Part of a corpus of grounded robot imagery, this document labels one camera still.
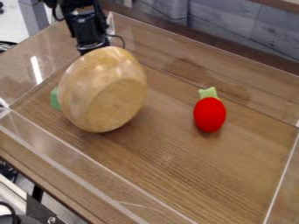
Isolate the brown wooden bowl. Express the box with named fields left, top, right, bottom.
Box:
left=57, top=46, right=147, bottom=133

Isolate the black cable bottom left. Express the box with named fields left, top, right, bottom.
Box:
left=0, top=200, right=21, bottom=224

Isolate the red plush radish toy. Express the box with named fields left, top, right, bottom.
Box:
left=192, top=87, right=227, bottom=133

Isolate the black bracket with screw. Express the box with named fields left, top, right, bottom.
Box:
left=25, top=195, right=67, bottom=224

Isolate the green rectangular stick block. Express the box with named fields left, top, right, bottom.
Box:
left=51, top=87, right=61, bottom=110

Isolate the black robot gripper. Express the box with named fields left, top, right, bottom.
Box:
left=64, top=10, right=110, bottom=55

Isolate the grey metal post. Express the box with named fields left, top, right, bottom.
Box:
left=17, top=0, right=49, bottom=36

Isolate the clear acrylic tray enclosure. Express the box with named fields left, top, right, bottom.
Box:
left=0, top=16, right=299, bottom=224

